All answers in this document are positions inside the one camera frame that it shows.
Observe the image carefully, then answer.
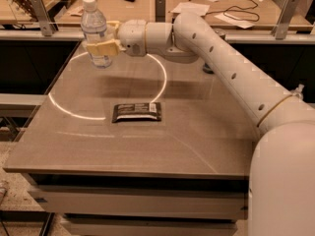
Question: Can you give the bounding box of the black cable on desk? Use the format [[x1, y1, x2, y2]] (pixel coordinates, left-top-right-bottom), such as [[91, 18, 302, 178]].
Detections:
[[187, 0, 261, 23]]

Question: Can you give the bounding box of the black snack bar wrapper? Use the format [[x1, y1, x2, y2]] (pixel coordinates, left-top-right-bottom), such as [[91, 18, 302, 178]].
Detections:
[[112, 102, 161, 123]]

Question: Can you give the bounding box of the right metal bracket post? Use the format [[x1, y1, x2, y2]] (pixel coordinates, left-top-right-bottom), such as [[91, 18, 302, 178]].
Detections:
[[272, 0, 299, 40]]

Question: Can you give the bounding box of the upper grey drawer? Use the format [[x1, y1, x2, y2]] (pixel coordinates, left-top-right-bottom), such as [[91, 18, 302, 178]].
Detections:
[[29, 185, 248, 220]]

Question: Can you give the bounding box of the blue silver energy drink can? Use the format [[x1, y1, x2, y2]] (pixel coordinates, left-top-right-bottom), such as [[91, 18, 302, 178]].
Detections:
[[202, 29, 227, 75]]

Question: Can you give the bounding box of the small card on desk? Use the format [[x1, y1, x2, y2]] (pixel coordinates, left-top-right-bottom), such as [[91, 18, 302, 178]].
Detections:
[[68, 6, 84, 17]]

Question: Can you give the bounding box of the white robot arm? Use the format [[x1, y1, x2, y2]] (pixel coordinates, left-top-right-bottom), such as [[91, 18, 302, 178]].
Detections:
[[87, 13, 315, 236]]

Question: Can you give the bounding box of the lower grey drawer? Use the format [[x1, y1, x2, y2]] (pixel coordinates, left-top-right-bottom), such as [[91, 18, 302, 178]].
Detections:
[[61, 217, 238, 236]]

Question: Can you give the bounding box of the middle metal bracket post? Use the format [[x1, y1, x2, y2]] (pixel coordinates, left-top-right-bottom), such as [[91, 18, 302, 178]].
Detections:
[[155, 0, 165, 23]]

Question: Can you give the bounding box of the small clear bottle at right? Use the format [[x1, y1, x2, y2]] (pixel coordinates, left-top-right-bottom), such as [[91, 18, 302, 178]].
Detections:
[[291, 84, 304, 99]]

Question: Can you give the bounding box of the white paper under cable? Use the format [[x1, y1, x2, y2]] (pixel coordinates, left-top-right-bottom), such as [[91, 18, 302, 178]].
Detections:
[[216, 13, 254, 30]]

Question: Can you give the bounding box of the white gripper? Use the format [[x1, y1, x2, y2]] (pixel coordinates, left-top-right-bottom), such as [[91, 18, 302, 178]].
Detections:
[[86, 20, 147, 57]]

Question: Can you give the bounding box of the left metal bracket post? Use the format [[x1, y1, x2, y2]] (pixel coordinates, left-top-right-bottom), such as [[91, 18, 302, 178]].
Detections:
[[31, 0, 55, 36]]

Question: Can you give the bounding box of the grey drawer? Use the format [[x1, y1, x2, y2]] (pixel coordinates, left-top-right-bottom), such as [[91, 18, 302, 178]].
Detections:
[[61, 217, 238, 236], [29, 185, 248, 220]]

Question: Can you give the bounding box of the metal bracket post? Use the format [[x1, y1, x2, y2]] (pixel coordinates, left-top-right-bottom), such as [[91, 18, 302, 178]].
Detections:
[[155, 0, 165, 23], [31, 0, 55, 36], [272, 0, 299, 40]]

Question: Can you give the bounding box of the clear plastic water bottle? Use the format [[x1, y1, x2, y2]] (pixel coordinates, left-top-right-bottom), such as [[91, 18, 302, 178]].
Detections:
[[81, 0, 111, 68]]

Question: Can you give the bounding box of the white paper sheet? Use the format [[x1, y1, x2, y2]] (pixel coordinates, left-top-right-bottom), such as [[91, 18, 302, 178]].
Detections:
[[171, 2, 210, 16]]

